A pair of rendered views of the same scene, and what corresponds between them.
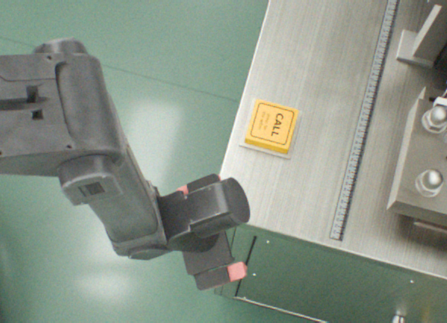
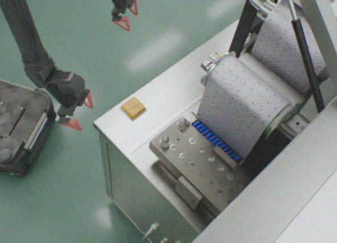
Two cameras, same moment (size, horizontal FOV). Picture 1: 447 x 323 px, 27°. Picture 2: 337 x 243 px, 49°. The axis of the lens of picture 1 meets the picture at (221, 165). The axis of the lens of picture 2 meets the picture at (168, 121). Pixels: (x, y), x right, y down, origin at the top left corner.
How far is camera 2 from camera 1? 60 cm
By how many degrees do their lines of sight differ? 18
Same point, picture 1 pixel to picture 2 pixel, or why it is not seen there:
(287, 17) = (164, 80)
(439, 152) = (176, 135)
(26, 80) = not seen: outside the picture
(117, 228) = (23, 53)
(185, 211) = (57, 76)
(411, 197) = (156, 143)
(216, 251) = (69, 109)
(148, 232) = (34, 64)
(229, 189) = (76, 77)
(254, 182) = (115, 121)
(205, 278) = (61, 119)
